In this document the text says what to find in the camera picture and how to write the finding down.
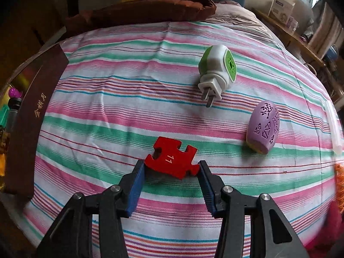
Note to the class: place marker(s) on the wooden desk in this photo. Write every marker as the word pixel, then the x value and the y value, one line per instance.
pixel 293 36

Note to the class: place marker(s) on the dark brown gift box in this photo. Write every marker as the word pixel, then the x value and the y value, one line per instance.
pixel 40 91

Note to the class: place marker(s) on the beige curtain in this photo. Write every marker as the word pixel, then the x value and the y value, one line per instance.
pixel 328 27

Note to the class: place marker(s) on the magenta plastic toy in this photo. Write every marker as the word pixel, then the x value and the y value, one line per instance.
pixel 14 92

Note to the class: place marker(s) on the green and white plug-in device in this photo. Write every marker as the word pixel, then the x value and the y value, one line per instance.
pixel 215 70

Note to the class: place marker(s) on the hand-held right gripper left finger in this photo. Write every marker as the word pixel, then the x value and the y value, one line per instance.
pixel 135 190

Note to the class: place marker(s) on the small clear bottle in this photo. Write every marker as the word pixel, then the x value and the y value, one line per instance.
pixel 293 24

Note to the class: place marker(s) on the clear plastic tube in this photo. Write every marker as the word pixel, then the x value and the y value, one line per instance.
pixel 333 129

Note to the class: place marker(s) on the red puzzle piece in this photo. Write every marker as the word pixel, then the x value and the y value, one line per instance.
pixel 172 158

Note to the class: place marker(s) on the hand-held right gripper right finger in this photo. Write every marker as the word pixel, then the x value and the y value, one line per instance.
pixel 208 190

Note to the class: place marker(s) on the pale pink pillow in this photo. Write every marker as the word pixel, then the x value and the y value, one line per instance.
pixel 236 13

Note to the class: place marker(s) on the grey bottle with black cap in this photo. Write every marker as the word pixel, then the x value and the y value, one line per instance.
pixel 13 113

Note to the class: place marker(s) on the striped bed sheet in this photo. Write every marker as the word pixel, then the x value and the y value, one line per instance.
pixel 107 86

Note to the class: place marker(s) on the red fleece cloth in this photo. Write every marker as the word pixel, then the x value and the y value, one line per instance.
pixel 330 233

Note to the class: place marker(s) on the white cardboard box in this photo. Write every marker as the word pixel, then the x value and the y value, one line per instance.
pixel 280 9

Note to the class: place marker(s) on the blue round container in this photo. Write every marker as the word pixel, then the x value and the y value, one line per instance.
pixel 332 51

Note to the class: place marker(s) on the purple oval perforated case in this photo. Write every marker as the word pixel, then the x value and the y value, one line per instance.
pixel 262 129

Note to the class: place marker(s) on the brown blanket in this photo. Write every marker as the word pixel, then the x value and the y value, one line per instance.
pixel 150 8

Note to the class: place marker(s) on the orange ribbed plastic item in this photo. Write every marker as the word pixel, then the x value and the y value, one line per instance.
pixel 340 185

